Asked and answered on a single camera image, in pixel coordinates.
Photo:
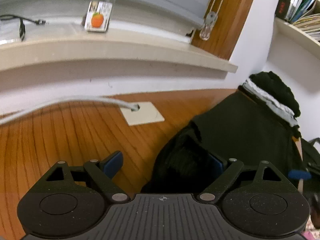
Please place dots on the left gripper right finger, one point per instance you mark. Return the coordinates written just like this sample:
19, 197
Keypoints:
260, 203

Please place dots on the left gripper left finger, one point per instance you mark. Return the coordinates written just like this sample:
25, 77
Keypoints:
69, 200

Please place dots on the black garment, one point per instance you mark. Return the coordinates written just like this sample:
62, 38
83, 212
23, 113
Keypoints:
238, 127

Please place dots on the folded grey patterned cloth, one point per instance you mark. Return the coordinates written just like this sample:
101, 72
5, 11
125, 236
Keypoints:
274, 105

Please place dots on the white desk grommet plate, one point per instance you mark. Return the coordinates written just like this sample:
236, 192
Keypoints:
146, 114

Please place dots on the folded black cloth on stack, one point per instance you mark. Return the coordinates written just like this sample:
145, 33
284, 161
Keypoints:
273, 85

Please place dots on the white bookshelf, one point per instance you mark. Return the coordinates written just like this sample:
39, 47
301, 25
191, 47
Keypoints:
294, 64

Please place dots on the white window sill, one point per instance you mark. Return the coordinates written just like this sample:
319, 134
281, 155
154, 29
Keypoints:
66, 40

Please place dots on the clear jar with orange label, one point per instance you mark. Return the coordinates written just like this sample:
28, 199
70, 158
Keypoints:
98, 15

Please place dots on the books on shelf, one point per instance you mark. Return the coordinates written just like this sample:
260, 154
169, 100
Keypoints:
302, 14

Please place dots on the black bag with blue handle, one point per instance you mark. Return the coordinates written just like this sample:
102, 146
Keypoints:
308, 174

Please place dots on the clear blind cord pull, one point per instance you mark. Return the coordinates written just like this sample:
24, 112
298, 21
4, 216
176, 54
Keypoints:
210, 21

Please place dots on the brown wooden window frame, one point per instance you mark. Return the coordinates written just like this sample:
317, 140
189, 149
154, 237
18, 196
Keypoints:
231, 17

